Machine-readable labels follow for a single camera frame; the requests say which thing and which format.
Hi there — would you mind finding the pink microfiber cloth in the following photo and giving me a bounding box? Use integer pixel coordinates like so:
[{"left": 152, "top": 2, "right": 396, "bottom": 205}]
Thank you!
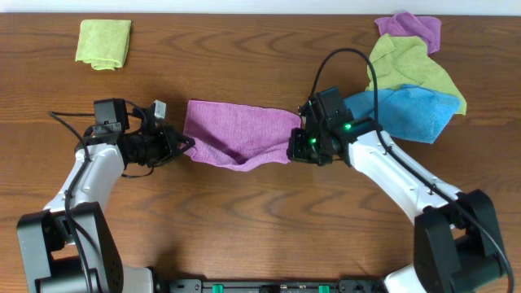
[{"left": 183, "top": 100, "right": 301, "bottom": 172}]

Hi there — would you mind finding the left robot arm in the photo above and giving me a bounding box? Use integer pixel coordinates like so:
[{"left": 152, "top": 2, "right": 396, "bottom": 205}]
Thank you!
[{"left": 16, "top": 125, "right": 195, "bottom": 292}]

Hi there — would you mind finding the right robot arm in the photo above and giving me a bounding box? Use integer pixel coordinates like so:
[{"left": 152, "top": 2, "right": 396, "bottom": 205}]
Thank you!
[{"left": 287, "top": 119, "right": 515, "bottom": 292}]

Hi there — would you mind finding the blue microfiber cloth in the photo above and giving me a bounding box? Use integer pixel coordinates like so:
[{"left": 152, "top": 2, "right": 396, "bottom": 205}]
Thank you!
[{"left": 344, "top": 85, "right": 461, "bottom": 144}]

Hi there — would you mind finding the folded green microfiber cloth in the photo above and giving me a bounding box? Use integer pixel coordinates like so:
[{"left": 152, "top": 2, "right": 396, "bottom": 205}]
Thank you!
[{"left": 75, "top": 20, "right": 132, "bottom": 71}]

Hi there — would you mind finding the green crumpled microfiber cloth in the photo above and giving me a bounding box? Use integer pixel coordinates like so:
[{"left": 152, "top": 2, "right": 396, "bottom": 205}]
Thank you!
[{"left": 369, "top": 33, "right": 467, "bottom": 115}]

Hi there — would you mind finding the purple crumpled microfiber cloth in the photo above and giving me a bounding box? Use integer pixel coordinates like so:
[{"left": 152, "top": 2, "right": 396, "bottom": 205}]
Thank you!
[{"left": 374, "top": 12, "right": 442, "bottom": 54}]

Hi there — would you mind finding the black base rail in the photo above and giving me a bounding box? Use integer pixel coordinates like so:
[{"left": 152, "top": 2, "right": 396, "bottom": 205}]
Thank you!
[{"left": 165, "top": 278, "right": 387, "bottom": 293}]

